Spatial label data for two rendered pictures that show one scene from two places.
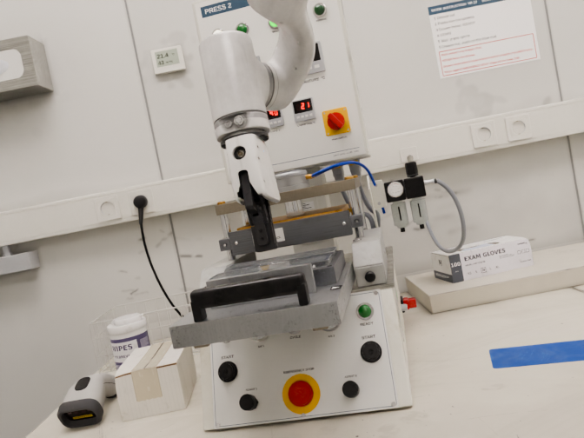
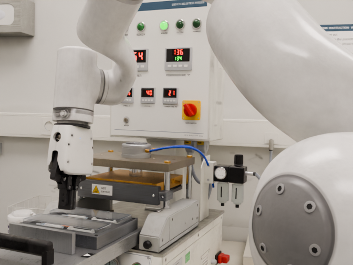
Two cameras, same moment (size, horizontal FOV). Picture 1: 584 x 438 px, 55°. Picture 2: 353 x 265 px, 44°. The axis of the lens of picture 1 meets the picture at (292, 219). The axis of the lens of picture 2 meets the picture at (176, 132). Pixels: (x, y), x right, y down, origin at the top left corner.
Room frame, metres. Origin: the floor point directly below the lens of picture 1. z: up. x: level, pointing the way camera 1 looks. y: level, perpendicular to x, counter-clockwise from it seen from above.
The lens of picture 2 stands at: (0.03, -0.36, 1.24)
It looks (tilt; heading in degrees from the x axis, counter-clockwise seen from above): 3 degrees down; 12
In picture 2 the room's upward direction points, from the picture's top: 1 degrees clockwise
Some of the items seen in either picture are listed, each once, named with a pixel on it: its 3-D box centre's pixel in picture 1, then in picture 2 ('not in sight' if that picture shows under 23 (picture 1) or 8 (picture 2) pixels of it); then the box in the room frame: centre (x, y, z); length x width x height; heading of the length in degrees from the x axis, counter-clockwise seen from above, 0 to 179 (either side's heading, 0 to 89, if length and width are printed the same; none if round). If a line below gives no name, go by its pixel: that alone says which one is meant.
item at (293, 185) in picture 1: (305, 200); (147, 165); (1.17, -0.03, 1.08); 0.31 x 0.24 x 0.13; 79
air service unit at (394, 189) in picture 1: (404, 197); (228, 180); (1.22, -0.25, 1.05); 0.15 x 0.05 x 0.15; 79
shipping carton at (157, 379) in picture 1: (158, 376); not in sight; (1.12, 0.32, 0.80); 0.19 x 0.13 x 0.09; 179
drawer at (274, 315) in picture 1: (274, 288); (64, 237); (0.84, 0.05, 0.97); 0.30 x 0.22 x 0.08; 169
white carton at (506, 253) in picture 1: (481, 258); not in sight; (1.50, -0.48, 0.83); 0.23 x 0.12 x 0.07; 98
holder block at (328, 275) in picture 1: (278, 275); (78, 226); (0.89, 0.04, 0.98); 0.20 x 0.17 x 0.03; 79
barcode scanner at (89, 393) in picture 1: (94, 391); not in sight; (1.12, 0.46, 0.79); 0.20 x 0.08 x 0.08; 179
